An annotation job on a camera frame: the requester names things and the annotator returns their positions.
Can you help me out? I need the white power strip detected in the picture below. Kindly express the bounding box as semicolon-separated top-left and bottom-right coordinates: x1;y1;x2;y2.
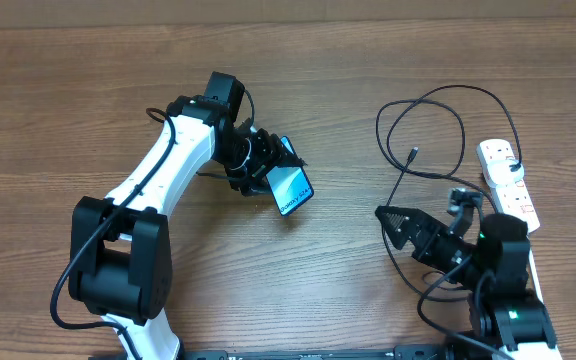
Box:
476;139;540;233

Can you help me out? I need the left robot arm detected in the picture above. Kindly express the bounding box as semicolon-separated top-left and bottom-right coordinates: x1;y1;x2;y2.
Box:
50;72;314;359

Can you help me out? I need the black USB charging cable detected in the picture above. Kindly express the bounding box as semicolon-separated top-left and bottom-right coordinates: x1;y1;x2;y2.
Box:
375;84;523;303

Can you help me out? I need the white charger plug adapter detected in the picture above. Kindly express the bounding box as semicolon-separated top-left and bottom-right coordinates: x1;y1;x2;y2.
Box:
483;159;525;188

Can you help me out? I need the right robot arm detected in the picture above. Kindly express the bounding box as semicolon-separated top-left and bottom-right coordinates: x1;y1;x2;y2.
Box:
375;205;560;359

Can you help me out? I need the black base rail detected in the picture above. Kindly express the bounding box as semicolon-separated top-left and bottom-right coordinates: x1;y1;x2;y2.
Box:
176;344;460;360

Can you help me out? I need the white power strip cord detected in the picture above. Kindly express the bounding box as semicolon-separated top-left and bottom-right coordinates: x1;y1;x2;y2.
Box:
527;249;544;304

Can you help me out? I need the cardboard backdrop panel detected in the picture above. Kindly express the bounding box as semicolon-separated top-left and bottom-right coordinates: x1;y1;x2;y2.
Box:
0;0;576;29

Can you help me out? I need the Samsung Galaxy smartphone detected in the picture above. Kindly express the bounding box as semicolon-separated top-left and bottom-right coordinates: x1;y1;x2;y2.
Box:
266;136;314;216

